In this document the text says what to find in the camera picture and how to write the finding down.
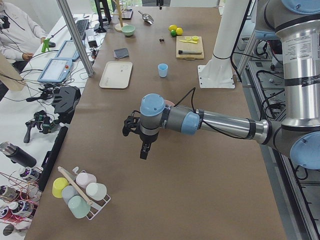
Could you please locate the pink plastic cup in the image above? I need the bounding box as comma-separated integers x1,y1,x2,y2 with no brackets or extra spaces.
75,172,97,189

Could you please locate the yellow lemon far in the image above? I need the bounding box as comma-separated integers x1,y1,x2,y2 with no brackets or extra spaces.
168,24,178,32

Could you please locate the teach pendant far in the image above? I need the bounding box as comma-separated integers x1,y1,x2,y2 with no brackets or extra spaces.
55,40,80,62

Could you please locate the lemon slice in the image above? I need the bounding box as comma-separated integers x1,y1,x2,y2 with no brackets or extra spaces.
192,36,199,42

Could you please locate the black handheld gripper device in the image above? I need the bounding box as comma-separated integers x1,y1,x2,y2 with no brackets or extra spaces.
23,110,61,143

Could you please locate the white plastic cup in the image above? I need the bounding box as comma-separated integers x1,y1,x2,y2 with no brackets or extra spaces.
85,182,107,201

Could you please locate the wooden cup tree stand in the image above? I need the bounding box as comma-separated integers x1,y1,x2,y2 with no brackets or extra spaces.
112,0,128,32

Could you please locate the cream rabbit tray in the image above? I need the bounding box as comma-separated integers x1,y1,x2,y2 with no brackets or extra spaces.
99,61,133,89

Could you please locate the blue plastic cup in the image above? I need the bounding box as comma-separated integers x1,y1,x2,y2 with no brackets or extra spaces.
157,63,169,78

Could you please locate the pink bowl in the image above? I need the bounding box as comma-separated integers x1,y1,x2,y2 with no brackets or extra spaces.
164,99,175,106

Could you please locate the yellow plastic cup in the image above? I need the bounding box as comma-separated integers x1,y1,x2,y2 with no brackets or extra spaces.
52,177,69,199

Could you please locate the teach pendant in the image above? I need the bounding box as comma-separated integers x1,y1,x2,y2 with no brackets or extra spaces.
37,57,73,83
55,40,80,62

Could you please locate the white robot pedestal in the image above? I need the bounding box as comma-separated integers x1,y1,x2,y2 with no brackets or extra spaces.
198,0,251,89

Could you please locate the black keyboard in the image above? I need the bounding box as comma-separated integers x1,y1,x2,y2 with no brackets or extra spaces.
75,19,89,40

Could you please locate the white wire cup rack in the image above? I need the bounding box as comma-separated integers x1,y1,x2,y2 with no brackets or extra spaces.
57,166,112,221

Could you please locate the teach pendant near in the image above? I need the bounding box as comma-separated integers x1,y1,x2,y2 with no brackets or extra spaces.
37,57,73,83

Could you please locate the grey plastic cup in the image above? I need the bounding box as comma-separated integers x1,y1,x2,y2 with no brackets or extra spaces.
61,185,79,205

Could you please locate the wooden cutting board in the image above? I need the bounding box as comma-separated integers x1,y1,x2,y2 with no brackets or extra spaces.
176,36,205,60

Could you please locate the black handled knife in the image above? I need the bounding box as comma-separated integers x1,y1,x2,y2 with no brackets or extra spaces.
178,50,203,55

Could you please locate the black thermos bottle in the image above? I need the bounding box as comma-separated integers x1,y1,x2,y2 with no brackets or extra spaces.
0,141,37,168

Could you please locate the mint plastic cup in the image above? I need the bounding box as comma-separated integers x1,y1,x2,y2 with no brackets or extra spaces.
68,195,91,219

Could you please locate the person in white hoodie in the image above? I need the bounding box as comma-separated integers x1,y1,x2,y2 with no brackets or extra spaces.
0,1,47,72

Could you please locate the green lime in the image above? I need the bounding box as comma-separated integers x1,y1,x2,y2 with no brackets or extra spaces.
170,30,177,38

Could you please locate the aluminium frame post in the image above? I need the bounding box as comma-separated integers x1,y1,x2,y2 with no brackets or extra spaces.
56,0,94,77

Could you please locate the yellow lemon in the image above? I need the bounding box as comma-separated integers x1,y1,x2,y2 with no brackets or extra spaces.
168,24,178,32
175,27,184,36

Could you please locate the yellow lemon near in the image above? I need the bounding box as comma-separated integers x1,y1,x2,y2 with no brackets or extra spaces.
175,27,184,36

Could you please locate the grey folded cloth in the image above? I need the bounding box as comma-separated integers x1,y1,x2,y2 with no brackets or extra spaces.
113,48,129,59

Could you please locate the mint green bowl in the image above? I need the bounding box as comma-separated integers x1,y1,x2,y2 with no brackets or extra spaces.
121,24,136,37

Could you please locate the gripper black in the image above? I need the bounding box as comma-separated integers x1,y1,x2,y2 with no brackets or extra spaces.
139,133,158,160

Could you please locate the metal ice scoop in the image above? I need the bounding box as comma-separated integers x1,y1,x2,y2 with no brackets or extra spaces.
138,10,154,25

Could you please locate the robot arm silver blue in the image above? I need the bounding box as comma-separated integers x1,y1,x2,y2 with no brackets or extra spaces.
137,0,320,170

